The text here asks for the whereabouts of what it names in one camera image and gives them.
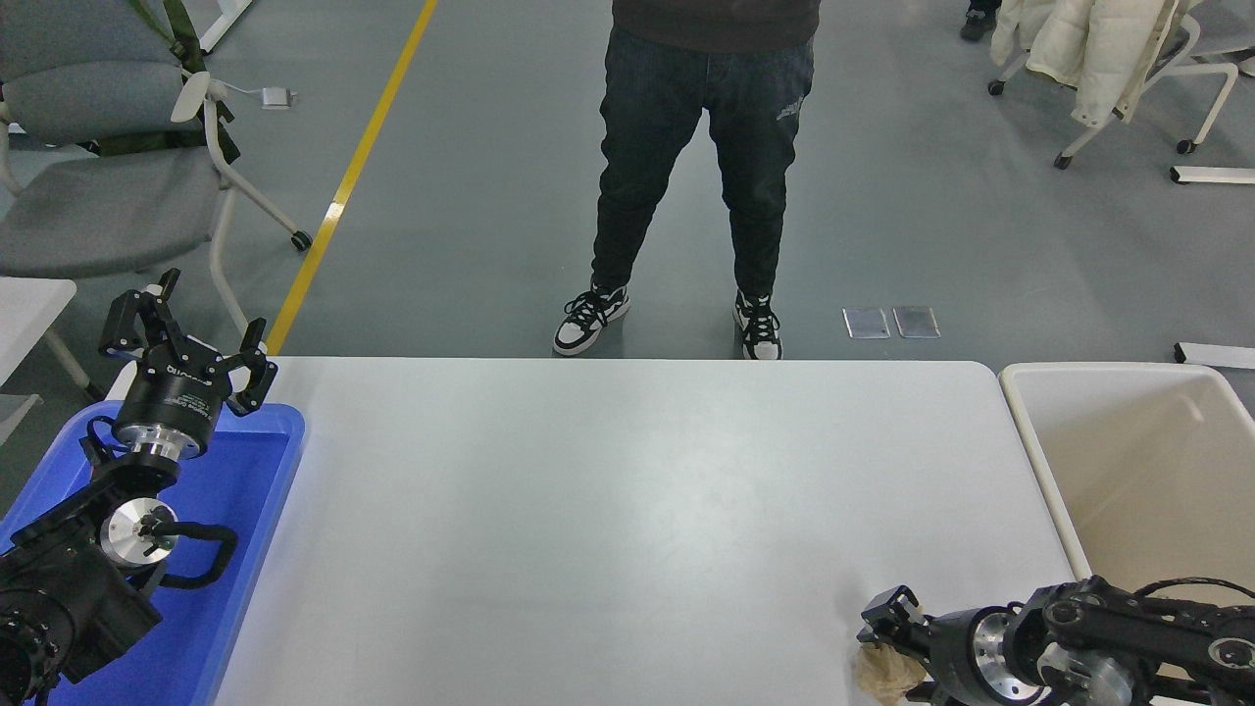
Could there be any cream padded coat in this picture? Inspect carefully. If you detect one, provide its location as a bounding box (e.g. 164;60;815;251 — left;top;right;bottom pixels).
990;0;1192;126

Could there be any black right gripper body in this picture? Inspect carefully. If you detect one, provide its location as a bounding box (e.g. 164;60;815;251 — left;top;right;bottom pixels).
924;608;987;703

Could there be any small white side table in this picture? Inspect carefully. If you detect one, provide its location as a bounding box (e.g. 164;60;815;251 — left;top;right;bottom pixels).
0;277;104;442

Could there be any large pale plastic bin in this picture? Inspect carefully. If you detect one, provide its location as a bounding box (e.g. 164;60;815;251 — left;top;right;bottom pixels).
998;361;1255;687

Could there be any person with black-white shoes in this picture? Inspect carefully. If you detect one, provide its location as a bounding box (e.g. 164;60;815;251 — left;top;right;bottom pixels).
553;0;823;361

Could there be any white desk leg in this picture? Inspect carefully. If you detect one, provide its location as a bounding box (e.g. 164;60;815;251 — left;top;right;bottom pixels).
199;0;254;53

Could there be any olive green strap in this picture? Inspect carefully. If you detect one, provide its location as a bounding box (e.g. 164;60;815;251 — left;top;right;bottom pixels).
98;0;241;163

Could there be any tan paper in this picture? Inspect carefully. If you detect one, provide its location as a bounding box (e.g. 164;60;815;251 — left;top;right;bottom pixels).
851;639;930;706

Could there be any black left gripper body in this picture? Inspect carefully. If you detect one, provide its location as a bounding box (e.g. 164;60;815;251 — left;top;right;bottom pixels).
111;338;233;452

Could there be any blue plastic tray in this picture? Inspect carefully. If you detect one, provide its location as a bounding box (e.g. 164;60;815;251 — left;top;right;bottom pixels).
0;400;307;706

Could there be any white power adapter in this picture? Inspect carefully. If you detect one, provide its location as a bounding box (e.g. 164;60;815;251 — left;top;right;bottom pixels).
224;83;296;110

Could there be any grey office chair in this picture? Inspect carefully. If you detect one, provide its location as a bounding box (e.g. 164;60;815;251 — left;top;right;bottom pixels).
0;0;314;334

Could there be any white frame chair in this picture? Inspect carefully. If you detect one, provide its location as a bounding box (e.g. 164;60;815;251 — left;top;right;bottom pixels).
987;0;1255;170

